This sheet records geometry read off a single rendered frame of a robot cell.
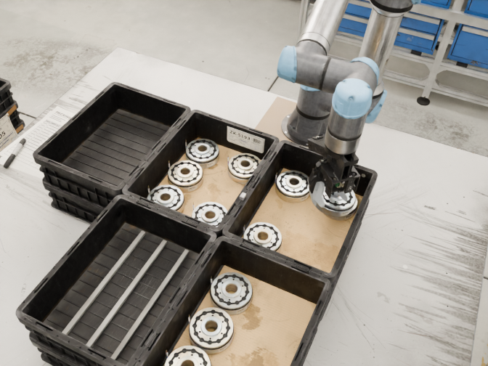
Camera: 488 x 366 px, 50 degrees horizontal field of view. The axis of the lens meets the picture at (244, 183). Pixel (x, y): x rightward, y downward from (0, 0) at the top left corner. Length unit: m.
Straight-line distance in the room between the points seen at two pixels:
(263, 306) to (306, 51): 0.61
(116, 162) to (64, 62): 2.05
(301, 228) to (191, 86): 0.89
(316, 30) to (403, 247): 0.74
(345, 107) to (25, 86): 2.67
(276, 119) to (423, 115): 1.63
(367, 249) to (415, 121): 1.74
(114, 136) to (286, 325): 0.83
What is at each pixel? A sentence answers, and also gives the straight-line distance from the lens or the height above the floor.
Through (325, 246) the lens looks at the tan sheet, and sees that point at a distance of 1.43.
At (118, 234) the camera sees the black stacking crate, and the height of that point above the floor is 0.83.
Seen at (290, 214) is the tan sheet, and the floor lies 0.83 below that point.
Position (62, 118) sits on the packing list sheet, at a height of 0.70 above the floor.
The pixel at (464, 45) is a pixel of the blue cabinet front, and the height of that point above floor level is 0.43.
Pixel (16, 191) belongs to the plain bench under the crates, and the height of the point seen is 0.70.
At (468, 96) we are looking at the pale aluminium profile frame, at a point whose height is 0.14.
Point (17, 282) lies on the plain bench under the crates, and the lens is 1.60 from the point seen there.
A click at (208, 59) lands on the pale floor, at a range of 3.53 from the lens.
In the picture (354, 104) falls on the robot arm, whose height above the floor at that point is 1.33.
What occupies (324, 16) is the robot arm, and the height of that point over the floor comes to 1.36.
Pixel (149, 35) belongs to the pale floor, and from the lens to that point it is 3.81.
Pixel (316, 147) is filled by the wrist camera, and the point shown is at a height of 1.14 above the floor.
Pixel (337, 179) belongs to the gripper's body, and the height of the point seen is 1.13.
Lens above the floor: 1.96
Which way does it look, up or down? 47 degrees down
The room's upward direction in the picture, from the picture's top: 3 degrees clockwise
